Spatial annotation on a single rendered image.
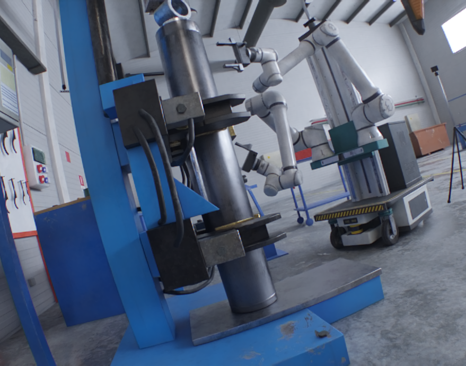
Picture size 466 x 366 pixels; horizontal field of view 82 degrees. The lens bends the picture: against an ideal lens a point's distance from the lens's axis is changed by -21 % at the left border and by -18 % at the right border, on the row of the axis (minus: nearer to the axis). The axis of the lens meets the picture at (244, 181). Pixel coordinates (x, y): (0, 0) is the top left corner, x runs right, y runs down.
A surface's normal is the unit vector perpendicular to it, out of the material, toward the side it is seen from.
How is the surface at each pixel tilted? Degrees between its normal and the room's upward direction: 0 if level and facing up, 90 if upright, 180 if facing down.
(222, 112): 90
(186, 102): 90
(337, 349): 90
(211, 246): 90
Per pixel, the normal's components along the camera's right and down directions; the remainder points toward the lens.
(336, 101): -0.79, 0.21
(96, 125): 0.19, -0.09
